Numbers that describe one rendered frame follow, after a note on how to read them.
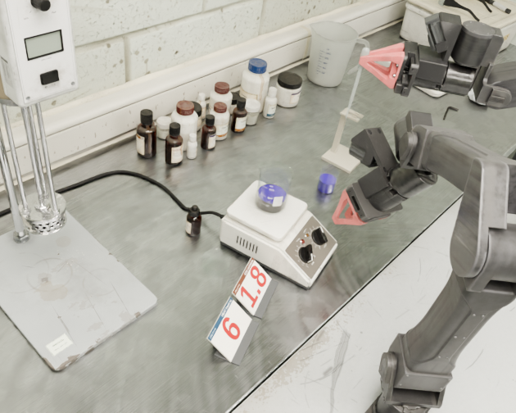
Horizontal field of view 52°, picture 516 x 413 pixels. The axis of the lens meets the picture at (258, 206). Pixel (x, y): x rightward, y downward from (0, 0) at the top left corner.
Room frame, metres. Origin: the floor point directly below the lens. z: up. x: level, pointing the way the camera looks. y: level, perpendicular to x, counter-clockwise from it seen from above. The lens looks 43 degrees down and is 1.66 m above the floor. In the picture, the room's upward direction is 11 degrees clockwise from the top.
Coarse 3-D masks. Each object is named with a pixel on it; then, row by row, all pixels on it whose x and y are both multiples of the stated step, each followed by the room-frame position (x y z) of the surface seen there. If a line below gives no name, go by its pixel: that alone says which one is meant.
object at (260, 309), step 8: (272, 280) 0.63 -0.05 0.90; (264, 288) 0.61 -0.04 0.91; (272, 288) 0.61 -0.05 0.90; (264, 296) 0.59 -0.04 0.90; (272, 296) 0.60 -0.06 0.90; (240, 304) 0.56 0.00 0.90; (256, 304) 0.57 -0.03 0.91; (264, 304) 0.57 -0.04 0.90; (248, 312) 0.55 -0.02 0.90; (256, 312) 0.55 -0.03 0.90; (264, 312) 0.56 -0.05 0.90
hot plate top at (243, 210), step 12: (252, 192) 0.77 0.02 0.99; (240, 204) 0.73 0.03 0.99; (252, 204) 0.74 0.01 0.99; (288, 204) 0.75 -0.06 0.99; (300, 204) 0.76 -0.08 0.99; (240, 216) 0.70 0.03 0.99; (252, 216) 0.70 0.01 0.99; (264, 216) 0.71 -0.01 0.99; (276, 216) 0.71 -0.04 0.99; (288, 216) 0.72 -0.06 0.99; (300, 216) 0.73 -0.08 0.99; (252, 228) 0.68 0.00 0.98; (264, 228) 0.68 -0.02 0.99; (276, 228) 0.68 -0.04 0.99; (288, 228) 0.69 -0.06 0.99; (276, 240) 0.66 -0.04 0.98
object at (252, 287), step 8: (256, 264) 0.64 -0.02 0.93; (248, 272) 0.61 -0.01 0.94; (256, 272) 0.62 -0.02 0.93; (264, 272) 0.64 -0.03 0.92; (248, 280) 0.60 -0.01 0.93; (256, 280) 0.61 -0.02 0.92; (264, 280) 0.62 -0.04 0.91; (240, 288) 0.57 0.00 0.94; (248, 288) 0.58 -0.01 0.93; (256, 288) 0.60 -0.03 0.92; (240, 296) 0.56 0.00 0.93; (248, 296) 0.57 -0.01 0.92; (256, 296) 0.58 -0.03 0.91; (248, 304) 0.56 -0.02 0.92
